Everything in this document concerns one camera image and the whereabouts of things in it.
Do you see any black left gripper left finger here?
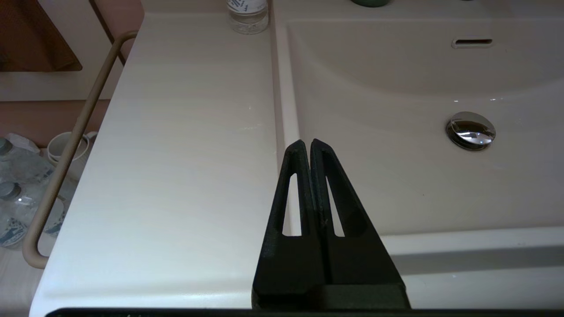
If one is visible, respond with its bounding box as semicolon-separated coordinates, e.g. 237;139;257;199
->
252;140;329;309

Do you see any brown wall holder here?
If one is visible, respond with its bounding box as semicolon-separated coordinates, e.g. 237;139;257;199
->
0;0;83;73

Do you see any beige towel bar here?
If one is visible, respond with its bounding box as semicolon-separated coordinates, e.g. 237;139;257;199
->
22;30;140;269

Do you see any chrome drain stopper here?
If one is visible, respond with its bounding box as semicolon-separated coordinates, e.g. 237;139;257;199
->
446;111;497;151

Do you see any white mug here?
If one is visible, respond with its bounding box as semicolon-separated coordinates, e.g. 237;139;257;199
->
46;131;98;181

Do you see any plastic-wrapped water bottle pack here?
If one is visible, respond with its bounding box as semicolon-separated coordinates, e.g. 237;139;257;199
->
0;132;78;250

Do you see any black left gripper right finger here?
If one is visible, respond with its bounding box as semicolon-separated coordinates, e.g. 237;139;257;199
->
311;139;410;309

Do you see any empty clear plastic bottle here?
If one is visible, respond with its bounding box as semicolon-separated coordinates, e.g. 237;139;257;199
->
226;0;270;35

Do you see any white sink basin vanity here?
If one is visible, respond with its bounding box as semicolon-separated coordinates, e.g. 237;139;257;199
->
29;0;564;317

